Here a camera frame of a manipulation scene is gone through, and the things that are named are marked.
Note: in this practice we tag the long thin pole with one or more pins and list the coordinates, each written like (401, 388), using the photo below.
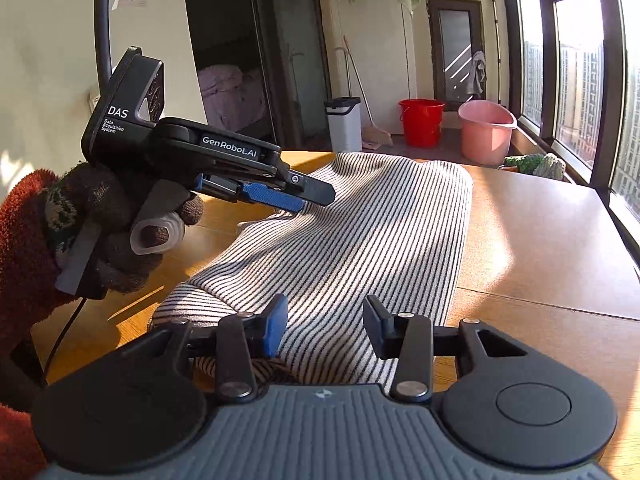
(495, 45)

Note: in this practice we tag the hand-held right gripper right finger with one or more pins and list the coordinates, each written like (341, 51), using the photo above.
(377, 325)

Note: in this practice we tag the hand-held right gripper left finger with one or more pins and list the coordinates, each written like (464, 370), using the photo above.
(274, 327)

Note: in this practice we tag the grey hanging cloth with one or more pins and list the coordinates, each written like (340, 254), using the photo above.
(479, 72)

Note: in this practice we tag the dark sliding door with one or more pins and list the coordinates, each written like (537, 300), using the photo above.
(295, 60)

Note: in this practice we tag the red plastic bucket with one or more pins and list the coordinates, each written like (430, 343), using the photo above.
(421, 127)

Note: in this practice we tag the apartment buildings outside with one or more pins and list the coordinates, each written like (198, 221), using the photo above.
(575, 95)

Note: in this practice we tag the person's left hand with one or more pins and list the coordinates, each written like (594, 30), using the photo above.
(107, 195)

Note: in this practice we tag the white trash bin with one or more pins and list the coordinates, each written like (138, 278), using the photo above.
(344, 127)

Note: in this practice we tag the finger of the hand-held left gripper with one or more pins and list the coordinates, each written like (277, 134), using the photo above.
(310, 190)
(272, 196)

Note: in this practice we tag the bed with pink blanket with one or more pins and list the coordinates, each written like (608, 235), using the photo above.
(225, 95)

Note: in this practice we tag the dark frosted glass door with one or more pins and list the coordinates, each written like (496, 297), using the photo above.
(452, 50)

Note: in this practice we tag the person's left forearm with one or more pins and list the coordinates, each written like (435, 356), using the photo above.
(20, 220)

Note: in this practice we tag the pink plastic bucket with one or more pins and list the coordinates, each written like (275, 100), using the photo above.
(485, 140)

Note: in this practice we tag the broom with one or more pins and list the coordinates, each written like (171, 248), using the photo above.
(377, 137)

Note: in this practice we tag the green knitted cloth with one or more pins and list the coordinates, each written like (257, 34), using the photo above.
(522, 164)

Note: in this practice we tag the striped knit garment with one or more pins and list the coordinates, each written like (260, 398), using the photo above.
(380, 220)

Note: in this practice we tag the dark window frame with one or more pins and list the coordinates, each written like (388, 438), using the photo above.
(607, 85)

